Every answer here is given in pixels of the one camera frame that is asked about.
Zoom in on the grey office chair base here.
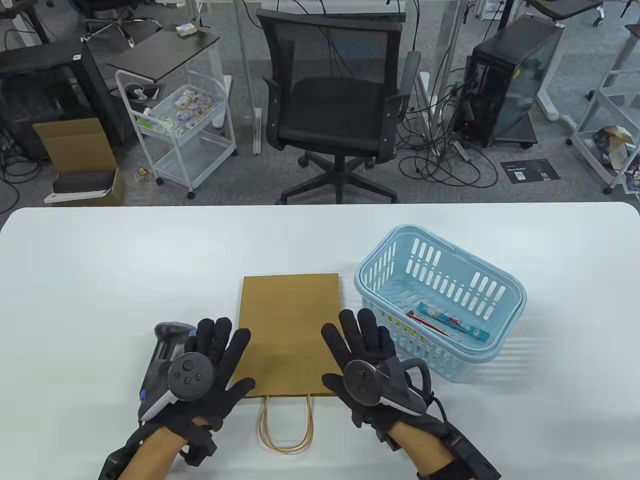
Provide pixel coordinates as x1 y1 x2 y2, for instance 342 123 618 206
75 0 161 48

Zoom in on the grey and blue barcode scanner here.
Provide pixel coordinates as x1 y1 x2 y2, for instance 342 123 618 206
141 322 197 401

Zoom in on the pile of snack packets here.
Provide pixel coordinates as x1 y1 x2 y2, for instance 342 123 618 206
172 87 226 128

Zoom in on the tangle of black cables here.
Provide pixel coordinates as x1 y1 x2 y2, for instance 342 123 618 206
397 70 501 190

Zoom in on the white rolling cart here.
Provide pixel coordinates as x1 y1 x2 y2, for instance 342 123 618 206
115 69 238 200

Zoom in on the red instant coffee powder package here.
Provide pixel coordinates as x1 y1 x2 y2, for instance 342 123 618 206
406 311 466 341

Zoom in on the black mesh office chair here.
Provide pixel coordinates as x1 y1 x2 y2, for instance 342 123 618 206
256 8 425 205

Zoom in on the black and white left controller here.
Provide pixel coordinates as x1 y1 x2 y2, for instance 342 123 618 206
138 352 215 423

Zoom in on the person's right forearm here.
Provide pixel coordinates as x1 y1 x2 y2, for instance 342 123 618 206
387 420 451 480

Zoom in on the heap of colourful bags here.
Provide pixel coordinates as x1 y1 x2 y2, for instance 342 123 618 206
592 125 640 193

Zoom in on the person's left forearm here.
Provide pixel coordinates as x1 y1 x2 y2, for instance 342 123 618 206
115 425 201 480

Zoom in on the dark side table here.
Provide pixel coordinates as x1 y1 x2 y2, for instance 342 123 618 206
106 30 221 85

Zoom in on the person's right hand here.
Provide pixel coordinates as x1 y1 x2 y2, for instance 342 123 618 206
321 309 431 441

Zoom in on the brown paper bag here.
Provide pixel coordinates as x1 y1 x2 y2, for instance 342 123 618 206
232 273 346 455

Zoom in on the black computer tower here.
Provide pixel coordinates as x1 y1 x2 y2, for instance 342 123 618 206
452 14 566 149

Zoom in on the black and white right controller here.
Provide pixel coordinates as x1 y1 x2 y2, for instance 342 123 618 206
343 359 432 416

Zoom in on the blue instant coffee powder package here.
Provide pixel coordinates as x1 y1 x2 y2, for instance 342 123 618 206
417 302 490 343

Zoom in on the white wire cart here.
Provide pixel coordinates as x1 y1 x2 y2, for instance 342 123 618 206
566 65 640 196

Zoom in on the person's left hand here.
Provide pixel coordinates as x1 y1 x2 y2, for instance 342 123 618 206
150 317 257 441

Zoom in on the open cardboard box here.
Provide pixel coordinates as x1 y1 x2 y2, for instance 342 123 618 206
33 118 126 207

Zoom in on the black leaflet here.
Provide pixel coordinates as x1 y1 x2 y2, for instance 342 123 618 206
500 159 561 186

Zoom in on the light blue plastic basket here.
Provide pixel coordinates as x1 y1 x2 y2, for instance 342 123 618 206
354 224 527 384

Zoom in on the black and white controller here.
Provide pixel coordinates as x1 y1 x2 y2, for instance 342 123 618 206
138 352 215 423
343 359 432 416

